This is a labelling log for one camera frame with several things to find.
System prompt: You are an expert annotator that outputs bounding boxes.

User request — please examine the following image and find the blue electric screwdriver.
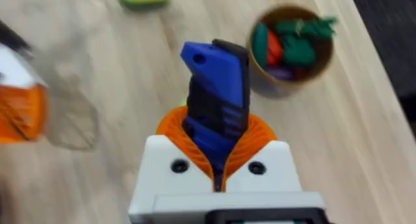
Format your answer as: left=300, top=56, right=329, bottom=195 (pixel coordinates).
left=179, top=38, right=252, bottom=186

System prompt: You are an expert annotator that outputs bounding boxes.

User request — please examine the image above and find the round tub with toys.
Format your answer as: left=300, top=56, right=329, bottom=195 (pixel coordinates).
left=248, top=5, right=338, bottom=99

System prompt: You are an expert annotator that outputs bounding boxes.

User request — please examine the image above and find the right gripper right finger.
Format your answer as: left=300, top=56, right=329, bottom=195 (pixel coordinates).
left=224, top=113, right=304, bottom=193

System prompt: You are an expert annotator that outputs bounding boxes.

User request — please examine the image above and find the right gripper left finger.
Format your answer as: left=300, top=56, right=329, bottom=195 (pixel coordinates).
left=128, top=106, right=218, bottom=218

